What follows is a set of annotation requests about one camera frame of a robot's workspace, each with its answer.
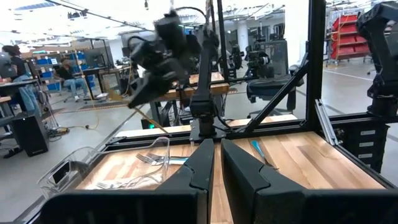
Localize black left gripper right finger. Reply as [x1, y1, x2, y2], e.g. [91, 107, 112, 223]
[220, 139, 398, 224]

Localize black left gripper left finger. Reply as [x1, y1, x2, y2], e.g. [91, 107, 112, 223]
[40, 138, 216, 224]

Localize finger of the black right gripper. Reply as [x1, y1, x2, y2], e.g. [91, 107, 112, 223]
[127, 74, 177, 109]

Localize clear plastic bin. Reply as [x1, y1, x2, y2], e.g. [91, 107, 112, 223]
[37, 136, 171, 200]

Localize wooden top workbench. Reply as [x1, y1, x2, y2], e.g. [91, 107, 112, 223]
[155, 71, 231, 125]

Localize black box white labels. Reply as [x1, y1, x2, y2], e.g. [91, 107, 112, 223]
[337, 123, 389, 174]

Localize person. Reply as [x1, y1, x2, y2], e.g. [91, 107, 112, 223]
[0, 45, 41, 116]
[54, 57, 91, 102]

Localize shelf with blue bins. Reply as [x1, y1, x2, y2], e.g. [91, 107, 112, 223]
[34, 51, 94, 91]

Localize black office chair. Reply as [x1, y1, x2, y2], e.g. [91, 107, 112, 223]
[245, 39, 305, 119]

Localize black computer tower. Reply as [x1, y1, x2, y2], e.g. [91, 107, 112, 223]
[11, 113, 50, 157]

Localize dark workbench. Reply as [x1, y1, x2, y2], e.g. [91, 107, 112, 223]
[0, 79, 40, 103]

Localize red bin rack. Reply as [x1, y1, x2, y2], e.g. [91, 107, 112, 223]
[326, 14, 373, 62]

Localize silver aluminium rail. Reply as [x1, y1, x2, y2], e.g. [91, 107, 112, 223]
[314, 98, 340, 146]

